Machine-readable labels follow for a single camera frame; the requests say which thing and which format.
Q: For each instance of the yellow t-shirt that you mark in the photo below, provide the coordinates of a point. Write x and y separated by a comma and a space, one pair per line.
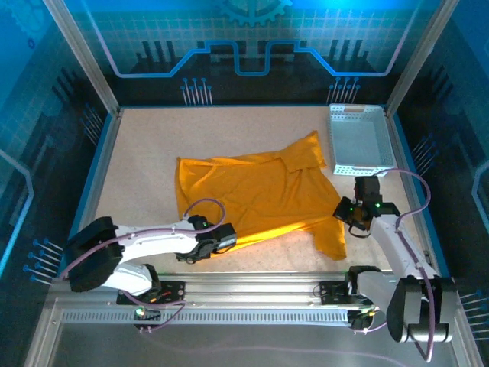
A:
260, 191

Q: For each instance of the grey metal front panel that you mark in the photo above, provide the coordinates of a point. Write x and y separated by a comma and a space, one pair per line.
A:
229, 357

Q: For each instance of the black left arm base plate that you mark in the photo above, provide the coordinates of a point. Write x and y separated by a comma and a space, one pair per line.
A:
175, 292

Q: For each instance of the light blue perforated basket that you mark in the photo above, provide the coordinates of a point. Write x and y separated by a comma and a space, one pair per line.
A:
359, 141

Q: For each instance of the aluminium mounting rail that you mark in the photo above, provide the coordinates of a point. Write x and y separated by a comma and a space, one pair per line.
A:
248, 286

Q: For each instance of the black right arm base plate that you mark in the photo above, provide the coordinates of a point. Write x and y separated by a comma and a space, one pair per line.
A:
330, 292

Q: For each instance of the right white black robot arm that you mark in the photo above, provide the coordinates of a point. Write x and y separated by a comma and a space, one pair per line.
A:
393, 244

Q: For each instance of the small black controller board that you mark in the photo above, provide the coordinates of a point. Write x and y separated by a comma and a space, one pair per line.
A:
361, 320
147, 313

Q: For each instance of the aluminium frame post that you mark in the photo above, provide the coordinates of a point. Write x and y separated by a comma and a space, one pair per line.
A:
420, 57
82, 57

